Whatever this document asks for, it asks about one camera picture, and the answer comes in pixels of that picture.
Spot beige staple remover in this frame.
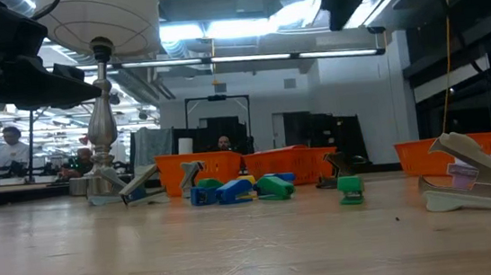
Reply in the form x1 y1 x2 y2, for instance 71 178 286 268
414 128 491 224

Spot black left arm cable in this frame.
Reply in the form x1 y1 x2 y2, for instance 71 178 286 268
27 0 67 22

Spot black background rig frame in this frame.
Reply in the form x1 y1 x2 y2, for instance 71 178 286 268
182 91 255 155

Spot green mini stapler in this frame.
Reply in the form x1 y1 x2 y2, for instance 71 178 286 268
195 176 228 191
254 173 298 204
336 174 367 207

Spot yellow mini stapler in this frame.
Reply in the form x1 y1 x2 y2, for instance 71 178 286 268
237 173 258 187

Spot silver lamp white shade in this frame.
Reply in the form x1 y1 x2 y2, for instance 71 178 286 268
31 0 178 201

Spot orange plastic basket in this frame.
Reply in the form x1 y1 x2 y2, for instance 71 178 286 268
392 131 491 182
240 140 342 191
153 147 246 200

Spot grey cloth cover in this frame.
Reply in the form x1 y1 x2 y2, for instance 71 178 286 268
129 125 177 168

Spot long workbench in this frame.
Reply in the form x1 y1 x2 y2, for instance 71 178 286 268
0 170 75 208

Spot yellow hanging cable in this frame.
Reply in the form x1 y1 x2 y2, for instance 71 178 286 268
429 0 467 136

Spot long ceiling light fixture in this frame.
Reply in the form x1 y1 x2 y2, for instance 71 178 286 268
47 36 387 89

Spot black cabinets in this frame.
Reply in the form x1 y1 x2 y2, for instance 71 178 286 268
281 105 370 175

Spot grey stapler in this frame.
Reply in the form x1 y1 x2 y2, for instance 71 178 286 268
84 162 171 212

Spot white paper roll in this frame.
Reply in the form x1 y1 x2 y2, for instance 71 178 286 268
176 137 196 156

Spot black pole stand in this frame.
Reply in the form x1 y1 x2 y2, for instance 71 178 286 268
21 110 41 182

